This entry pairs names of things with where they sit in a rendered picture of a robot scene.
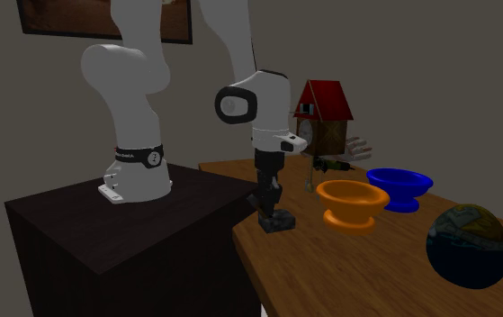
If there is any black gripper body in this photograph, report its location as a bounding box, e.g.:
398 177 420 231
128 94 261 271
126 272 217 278
254 148 286 187

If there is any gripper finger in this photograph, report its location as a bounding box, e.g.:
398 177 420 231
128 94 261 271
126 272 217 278
270 182 284 208
246 184 275 219

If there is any dark framed wall picture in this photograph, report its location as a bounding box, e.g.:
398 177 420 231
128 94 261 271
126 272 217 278
15 0 193 46

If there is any pale hand figure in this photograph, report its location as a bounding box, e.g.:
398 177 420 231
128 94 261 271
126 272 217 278
343 135 373 163

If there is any dark grey cube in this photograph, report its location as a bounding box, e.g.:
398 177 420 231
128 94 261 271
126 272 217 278
257 208 297 235

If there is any blue bowl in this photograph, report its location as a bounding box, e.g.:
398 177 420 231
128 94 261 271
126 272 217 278
365 168 435 214

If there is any red-roofed cuckoo clock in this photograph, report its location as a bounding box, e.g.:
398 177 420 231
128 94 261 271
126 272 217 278
293 78 355 195

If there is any dark robot stand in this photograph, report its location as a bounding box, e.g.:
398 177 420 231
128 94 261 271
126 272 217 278
4 163 264 317

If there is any dark egg-shaped object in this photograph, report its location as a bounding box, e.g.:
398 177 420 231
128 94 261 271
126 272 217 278
425 203 503 291

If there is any orange bowl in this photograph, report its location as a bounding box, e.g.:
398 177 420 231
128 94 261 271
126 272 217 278
315 179 391 237

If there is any wooden table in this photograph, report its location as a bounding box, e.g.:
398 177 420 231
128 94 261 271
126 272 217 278
197 154 503 317

